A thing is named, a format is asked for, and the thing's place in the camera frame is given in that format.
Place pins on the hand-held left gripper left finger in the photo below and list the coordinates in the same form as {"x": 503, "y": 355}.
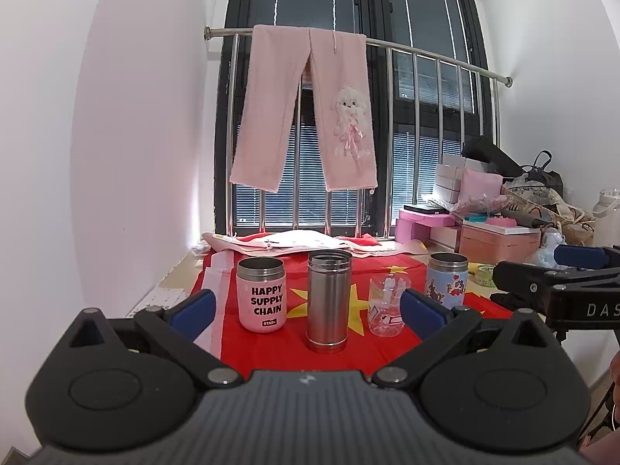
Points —
{"x": 197, "y": 309}

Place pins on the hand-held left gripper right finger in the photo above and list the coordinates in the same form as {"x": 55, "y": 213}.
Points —
{"x": 420, "y": 314}

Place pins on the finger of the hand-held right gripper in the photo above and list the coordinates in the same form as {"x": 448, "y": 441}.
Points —
{"x": 579, "y": 254}
{"x": 520, "y": 278}

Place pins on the clear plastic cup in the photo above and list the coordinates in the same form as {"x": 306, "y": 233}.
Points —
{"x": 385, "y": 312}

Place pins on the blue cartoon cup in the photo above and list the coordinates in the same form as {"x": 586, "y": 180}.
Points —
{"x": 446, "y": 283}

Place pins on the pink printed cup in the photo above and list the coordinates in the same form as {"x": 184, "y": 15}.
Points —
{"x": 261, "y": 300}

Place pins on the stainless steel cup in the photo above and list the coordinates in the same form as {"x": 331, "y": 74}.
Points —
{"x": 328, "y": 305}

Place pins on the white and blue figurine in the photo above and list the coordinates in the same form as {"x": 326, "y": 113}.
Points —
{"x": 547, "y": 247}

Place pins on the white and pink cloth strip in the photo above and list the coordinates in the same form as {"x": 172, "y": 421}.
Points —
{"x": 218, "y": 276}

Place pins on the pink storage box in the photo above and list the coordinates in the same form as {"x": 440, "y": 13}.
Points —
{"x": 499, "y": 244}

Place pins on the green tape roll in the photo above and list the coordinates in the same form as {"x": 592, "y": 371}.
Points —
{"x": 480, "y": 275}

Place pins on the beige patterned bag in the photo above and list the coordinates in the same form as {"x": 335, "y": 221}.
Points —
{"x": 566, "y": 213}

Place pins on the white plastic jug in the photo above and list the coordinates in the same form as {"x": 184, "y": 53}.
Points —
{"x": 608, "y": 218}

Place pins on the red flag with yellow stars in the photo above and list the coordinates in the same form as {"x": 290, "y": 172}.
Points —
{"x": 271, "y": 348}

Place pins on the black handbag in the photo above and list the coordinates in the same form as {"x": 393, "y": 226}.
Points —
{"x": 545, "y": 174}

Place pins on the pink plastic bag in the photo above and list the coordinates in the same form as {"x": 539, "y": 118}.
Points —
{"x": 479, "y": 189}

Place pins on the black flat case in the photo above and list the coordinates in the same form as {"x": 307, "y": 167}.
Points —
{"x": 424, "y": 209}

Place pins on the black folding stand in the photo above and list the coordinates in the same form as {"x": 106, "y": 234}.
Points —
{"x": 599, "y": 411}

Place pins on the stack of white boxes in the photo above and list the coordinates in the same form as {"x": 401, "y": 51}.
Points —
{"x": 448, "y": 179}

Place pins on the white and red cloth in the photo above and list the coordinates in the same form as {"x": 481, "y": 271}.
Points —
{"x": 300, "y": 241}

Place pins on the black long box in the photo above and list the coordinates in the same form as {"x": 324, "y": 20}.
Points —
{"x": 489, "y": 152}

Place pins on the pink fleece pants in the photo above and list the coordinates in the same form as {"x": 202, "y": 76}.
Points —
{"x": 271, "y": 106}

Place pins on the steel window railing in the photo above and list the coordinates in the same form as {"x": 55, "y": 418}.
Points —
{"x": 426, "y": 53}

